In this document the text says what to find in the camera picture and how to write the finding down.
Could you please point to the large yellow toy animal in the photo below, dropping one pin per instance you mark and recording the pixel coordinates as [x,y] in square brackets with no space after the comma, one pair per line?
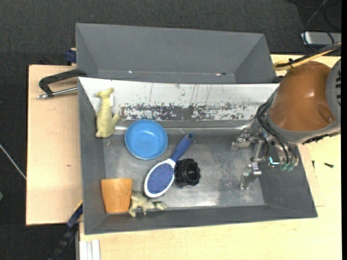
[105,115]

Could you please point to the small yellow toy animal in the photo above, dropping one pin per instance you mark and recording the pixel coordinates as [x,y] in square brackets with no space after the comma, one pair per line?
[142,202]

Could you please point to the grey metal bin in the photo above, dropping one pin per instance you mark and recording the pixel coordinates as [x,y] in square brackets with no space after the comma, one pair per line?
[222,177]

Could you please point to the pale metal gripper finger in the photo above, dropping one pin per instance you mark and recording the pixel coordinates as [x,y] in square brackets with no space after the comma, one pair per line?
[241,140]
[250,173]

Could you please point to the blue and white hairbrush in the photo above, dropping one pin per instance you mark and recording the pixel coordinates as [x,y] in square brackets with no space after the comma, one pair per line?
[160,176]

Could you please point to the black ribbed knob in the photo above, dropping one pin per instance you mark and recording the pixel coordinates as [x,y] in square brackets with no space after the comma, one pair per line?
[188,172]

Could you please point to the blue bowl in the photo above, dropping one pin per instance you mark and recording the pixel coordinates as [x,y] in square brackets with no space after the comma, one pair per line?
[146,139]

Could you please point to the small black screw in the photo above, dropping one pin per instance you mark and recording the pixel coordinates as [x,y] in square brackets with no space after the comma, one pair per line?
[329,165]

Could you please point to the orange cup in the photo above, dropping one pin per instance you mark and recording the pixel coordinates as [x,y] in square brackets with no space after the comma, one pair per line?
[116,195]

